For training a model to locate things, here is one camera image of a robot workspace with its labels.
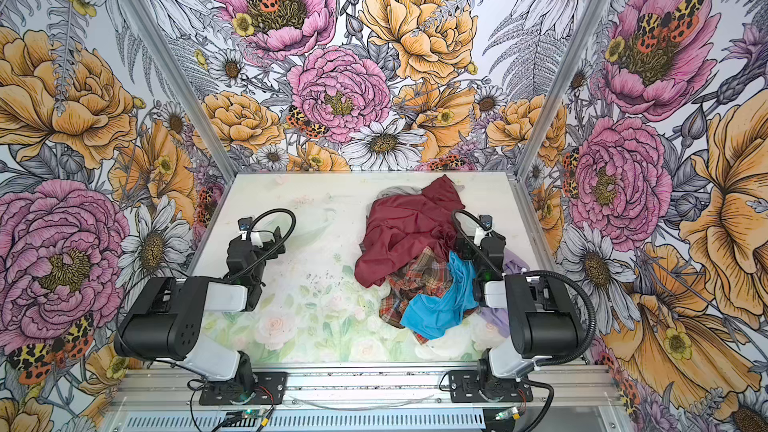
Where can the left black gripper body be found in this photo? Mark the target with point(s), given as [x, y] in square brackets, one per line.
[267, 246]

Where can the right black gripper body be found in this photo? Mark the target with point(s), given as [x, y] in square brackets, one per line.
[486, 246]

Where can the red plaid flannel shirt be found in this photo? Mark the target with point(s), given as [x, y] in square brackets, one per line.
[404, 284]

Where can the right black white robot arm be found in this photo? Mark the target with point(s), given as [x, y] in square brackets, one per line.
[536, 311]

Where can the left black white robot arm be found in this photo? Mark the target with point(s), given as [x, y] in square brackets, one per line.
[164, 323]

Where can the lavender purple cloth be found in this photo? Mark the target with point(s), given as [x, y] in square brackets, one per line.
[495, 316]

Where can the turquoise blue cloth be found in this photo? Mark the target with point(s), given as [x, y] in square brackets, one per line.
[444, 299]

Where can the light grey cloth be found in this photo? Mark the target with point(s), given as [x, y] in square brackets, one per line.
[398, 191]

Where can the maroon button shirt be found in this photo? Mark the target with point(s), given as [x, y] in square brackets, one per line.
[400, 227]

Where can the white vented panel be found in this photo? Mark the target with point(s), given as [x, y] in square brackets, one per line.
[462, 419]

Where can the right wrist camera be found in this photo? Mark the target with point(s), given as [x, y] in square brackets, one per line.
[486, 222]

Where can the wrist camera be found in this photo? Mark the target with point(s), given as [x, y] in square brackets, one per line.
[486, 222]
[244, 224]

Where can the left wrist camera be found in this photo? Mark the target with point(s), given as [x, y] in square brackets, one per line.
[244, 224]

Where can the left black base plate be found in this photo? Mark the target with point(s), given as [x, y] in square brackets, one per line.
[269, 389]

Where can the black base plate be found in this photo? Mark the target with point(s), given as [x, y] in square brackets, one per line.
[465, 386]
[269, 389]

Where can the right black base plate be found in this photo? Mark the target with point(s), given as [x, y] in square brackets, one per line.
[465, 386]

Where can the aluminium front frame rail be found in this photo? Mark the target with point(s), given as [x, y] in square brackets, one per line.
[367, 385]

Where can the left aluminium corner post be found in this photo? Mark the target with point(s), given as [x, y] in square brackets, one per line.
[153, 37]

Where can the aluminium corner post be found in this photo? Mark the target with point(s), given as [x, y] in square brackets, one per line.
[153, 37]
[582, 35]

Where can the right aluminium corner post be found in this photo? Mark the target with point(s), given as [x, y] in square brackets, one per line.
[582, 35]

